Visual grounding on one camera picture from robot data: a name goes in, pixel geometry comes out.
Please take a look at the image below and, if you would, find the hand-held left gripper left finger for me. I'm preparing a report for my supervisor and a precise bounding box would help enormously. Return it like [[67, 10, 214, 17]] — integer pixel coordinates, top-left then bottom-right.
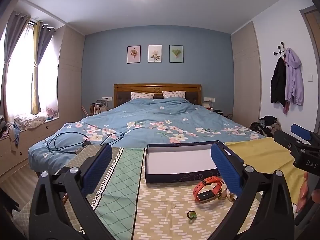
[[29, 144, 115, 240]]

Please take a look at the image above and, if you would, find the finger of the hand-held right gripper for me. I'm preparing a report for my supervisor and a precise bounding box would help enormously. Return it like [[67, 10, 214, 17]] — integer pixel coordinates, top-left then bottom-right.
[[273, 129, 303, 155], [291, 124, 320, 143]]

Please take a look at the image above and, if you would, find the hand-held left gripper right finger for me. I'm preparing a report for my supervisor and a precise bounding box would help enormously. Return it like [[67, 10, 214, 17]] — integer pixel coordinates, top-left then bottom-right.
[[210, 142, 297, 240]]

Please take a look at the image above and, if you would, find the orange smartwatch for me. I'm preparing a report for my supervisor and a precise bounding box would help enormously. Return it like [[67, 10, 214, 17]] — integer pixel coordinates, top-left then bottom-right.
[[194, 177, 225, 203]]

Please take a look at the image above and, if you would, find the brown patterned bangle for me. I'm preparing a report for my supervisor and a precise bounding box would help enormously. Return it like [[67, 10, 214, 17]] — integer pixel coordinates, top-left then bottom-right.
[[215, 189, 237, 202]]

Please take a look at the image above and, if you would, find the dark blue shallow box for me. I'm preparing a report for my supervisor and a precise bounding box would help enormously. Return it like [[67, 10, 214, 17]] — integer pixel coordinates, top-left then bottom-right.
[[144, 141, 234, 184]]

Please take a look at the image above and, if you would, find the person's right hand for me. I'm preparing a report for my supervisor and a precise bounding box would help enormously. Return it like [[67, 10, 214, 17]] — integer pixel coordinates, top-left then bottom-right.
[[296, 172, 320, 214]]

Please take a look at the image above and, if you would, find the pile of dark clothes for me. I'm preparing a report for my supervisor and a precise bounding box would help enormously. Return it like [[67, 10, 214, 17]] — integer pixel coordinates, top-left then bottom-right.
[[250, 115, 282, 138]]

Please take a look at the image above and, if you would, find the light purple jacket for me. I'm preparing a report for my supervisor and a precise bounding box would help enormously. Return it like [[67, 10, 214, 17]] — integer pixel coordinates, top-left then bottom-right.
[[284, 47, 304, 106]]

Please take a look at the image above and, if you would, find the black jacket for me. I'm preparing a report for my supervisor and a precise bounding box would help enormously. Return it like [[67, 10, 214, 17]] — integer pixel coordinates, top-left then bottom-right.
[[271, 57, 287, 107]]

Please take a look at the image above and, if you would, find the cluttered bedside table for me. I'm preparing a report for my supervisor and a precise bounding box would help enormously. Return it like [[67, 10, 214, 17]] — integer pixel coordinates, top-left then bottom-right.
[[89, 100, 113, 115]]

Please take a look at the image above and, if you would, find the beige window bench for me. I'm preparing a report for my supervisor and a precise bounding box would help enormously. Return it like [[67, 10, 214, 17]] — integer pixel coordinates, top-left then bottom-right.
[[0, 117, 60, 178]]

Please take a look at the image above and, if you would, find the patchwork patterned tablecloth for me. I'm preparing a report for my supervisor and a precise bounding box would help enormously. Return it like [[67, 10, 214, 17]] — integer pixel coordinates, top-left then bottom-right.
[[11, 137, 304, 240]]

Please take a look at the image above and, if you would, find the blue floral duvet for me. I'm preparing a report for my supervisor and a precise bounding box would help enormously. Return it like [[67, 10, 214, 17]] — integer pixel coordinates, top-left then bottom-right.
[[28, 97, 266, 175]]

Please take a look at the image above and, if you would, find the beige built-in wardrobe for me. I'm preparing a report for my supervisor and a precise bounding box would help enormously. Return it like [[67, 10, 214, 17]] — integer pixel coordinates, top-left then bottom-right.
[[56, 25, 85, 127], [230, 21, 262, 130]]

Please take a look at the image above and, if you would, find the white dotted pillow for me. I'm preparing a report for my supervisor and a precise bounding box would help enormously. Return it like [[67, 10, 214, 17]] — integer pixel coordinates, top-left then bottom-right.
[[162, 91, 186, 99], [131, 92, 155, 100]]

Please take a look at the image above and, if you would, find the pile of light clothes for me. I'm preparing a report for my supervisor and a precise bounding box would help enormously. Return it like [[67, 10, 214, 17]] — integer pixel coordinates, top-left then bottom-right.
[[14, 114, 48, 130]]

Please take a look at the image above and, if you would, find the blue hanging cloth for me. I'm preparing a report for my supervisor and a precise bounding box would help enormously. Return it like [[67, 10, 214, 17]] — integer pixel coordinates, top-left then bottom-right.
[[9, 122, 21, 148]]

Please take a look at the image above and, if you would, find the purple and yellow curtain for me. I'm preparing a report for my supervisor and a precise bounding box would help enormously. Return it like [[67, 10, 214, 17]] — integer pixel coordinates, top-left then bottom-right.
[[30, 21, 55, 115], [0, 11, 31, 120]]

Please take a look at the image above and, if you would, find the wooden bed headboard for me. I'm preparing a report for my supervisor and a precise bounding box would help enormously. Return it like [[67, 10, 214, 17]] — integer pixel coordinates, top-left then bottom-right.
[[114, 84, 202, 108]]

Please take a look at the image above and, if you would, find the wooden door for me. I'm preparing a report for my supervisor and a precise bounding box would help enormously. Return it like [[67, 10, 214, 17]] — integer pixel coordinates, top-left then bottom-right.
[[299, 5, 320, 98]]

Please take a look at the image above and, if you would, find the pink flower framed picture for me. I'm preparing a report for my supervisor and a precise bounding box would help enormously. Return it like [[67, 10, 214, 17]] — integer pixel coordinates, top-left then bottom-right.
[[127, 46, 141, 64]]

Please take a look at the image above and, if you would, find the green leaf framed picture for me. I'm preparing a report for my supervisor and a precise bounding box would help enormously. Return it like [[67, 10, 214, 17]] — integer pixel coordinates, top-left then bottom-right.
[[169, 45, 184, 63]]

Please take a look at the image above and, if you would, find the white flower framed picture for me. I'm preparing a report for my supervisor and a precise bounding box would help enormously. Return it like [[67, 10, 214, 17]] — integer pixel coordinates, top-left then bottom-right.
[[148, 45, 163, 63]]

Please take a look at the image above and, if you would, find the black charging cable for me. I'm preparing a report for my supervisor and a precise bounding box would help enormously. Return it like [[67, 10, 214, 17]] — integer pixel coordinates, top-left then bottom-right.
[[46, 131, 125, 153]]

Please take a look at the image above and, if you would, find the black wall coat rack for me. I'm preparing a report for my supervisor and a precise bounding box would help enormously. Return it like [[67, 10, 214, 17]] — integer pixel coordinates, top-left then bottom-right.
[[274, 41, 290, 58]]

